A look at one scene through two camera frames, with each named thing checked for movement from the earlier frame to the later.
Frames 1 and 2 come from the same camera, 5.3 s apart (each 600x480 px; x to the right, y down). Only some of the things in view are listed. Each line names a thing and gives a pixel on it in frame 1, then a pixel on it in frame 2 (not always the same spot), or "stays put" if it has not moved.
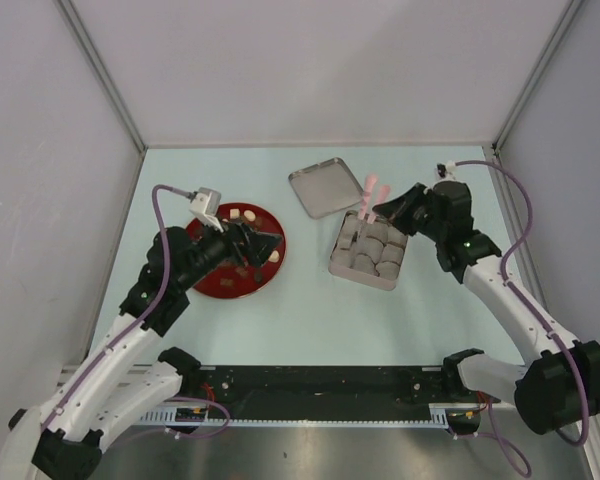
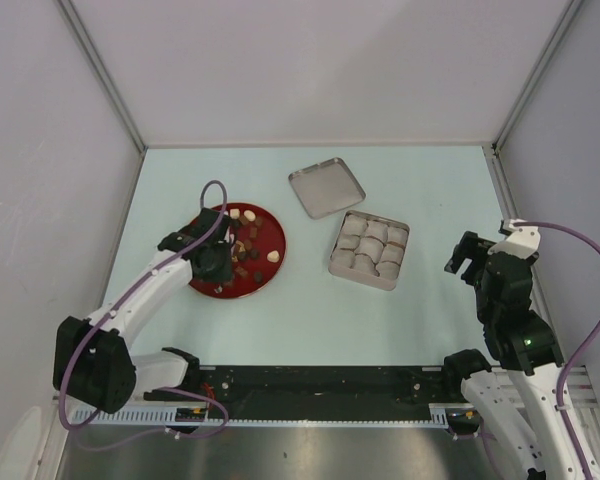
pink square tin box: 369,253 stays put
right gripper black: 397,209 → 471,247
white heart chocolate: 274,257 stays put
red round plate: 244,277 stays put
